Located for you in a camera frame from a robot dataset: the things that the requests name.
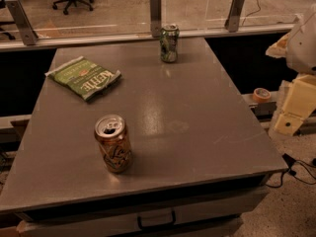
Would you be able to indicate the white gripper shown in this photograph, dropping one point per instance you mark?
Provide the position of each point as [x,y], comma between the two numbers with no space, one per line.
[304,46]

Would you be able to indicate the green soda can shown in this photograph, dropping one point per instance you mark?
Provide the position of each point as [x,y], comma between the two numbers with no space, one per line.
[169,43]

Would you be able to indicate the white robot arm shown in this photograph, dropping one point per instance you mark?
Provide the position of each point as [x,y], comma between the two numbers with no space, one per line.
[298,47]

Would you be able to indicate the orange soda can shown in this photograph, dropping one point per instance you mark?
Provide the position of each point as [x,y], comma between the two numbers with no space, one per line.
[112,135]

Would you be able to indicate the orange tape roll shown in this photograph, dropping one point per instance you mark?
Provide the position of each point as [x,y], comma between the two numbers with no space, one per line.
[261,95]

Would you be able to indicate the grey drawer front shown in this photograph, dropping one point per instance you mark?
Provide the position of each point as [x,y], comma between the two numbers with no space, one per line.
[218,215]

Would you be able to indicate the green Kettle chips bag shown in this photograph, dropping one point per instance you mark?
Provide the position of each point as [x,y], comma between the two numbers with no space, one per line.
[84,77]

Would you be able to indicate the right metal glass bracket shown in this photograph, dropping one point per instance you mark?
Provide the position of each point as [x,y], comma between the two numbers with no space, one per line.
[233,19]

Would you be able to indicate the metal glass bracket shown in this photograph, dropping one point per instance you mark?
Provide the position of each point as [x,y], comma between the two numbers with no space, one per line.
[27,33]
[233,19]
[155,17]

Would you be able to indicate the black drawer handle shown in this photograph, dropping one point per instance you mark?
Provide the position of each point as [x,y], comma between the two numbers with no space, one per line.
[153,221]

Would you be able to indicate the middle metal glass bracket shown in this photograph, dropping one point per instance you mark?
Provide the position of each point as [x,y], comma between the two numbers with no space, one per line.
[155,17]

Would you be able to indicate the left metal glass bracket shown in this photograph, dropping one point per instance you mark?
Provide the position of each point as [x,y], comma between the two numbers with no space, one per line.
[27,33]

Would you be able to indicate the metal barrier rail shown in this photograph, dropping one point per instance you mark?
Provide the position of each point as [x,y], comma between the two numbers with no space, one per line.
[17,45]

